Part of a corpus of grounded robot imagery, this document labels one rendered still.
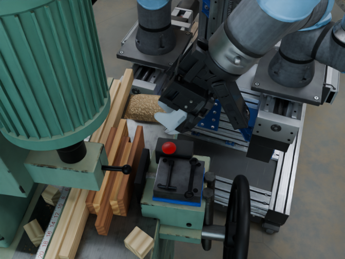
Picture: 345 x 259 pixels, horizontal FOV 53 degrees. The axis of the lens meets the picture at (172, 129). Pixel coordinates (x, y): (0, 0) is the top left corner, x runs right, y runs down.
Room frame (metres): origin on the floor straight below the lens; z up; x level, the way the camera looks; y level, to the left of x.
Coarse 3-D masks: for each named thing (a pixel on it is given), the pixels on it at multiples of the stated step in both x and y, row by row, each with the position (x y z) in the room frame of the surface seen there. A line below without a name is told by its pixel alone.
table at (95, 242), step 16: (128, 96) 0.70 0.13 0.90; (128, 128) 0.58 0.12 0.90; (144, 128) 0.58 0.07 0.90; (160, 128) 0.58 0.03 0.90; (112, 224) 0.32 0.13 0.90; (128, 224) 0.32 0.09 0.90; (144, 224) 0.32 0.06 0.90; (160, 224) 0.33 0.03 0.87; (80, 240) 0.28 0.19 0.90; (96, 240) 0.28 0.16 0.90; (112, 240) 0.28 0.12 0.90; (192, 240) 0.30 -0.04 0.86; (80, 256) 0.25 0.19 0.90; (96, 256) 0.25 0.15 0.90; (112, 256) 0.25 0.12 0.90; (128, 256) 0.25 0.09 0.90
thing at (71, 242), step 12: (132, 72) 0.77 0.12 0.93; (120, 84) 0.71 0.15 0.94; (120, 96) 0.66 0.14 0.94; (120, 108) 0.63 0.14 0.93; (108, 120) 0.58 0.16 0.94; (108, 132) 0.54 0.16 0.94; (84, 192) 0.37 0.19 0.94; (84, 204) 0.34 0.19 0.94; (72, 216) 0.31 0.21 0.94; (84, 216) 0.32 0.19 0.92; (72, 228) 0.29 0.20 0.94; (72, 240) 0.26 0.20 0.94; (60, 252) 0.24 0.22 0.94; (72, 252) 0.25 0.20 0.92
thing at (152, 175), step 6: (144, 150) 0.44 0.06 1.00; (144, 156) 0.43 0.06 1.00; (144, 162) 0.41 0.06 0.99; (138, 168) 0.40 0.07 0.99; (144, 168) 0.40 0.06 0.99; (138, 174) 0.38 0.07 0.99; (144, 174) 0.39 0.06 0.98; (150, 174) 0.40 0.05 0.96; (138, 180) 0.37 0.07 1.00; (144, 180) 0.39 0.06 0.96; (138, 186) 0.36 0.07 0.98; (138, 192) 0.36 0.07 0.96; (138, 198) 0.36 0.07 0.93
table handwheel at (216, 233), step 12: (240, 180) 0.41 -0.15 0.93; (240, 192) 0.37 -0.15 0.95; (228, 204) 0.44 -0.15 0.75; (240, 204) 0.34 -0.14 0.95; (228, 216) 0.42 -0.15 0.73; (240, 216) 0.31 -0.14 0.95; (204, 228) 0.34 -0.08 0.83; (216, 228) 0.34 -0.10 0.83; (228, 228) 0.33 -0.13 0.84; (240, 228) 0.29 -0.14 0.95; (228, 240) 0.31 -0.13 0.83; (240, 240) 0.26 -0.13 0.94; (228, 252) 0.30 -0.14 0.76; (240, 252) 0.24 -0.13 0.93
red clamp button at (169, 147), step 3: (165, 144) 0.44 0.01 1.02; (168, 144) 0.44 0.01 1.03; (171, 144) 0.44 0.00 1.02; (174, 144) 0.44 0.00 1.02; (162, 147) 0.43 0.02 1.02; (165, 147) 0.43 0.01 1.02; (168, 147) 0.43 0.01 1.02; (171, 147) 0.43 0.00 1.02; (174, 147) 0.43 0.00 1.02; (162, 150) 0.42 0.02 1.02; (165, 150) 0.42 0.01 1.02; (168, 150) 0.42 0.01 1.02; (171, 150) 0.42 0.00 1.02; (174, 150) 0.42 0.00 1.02; (165, 153) 0.42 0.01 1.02; (168, 153) 0.42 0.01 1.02; (171, 153) 0.42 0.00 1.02
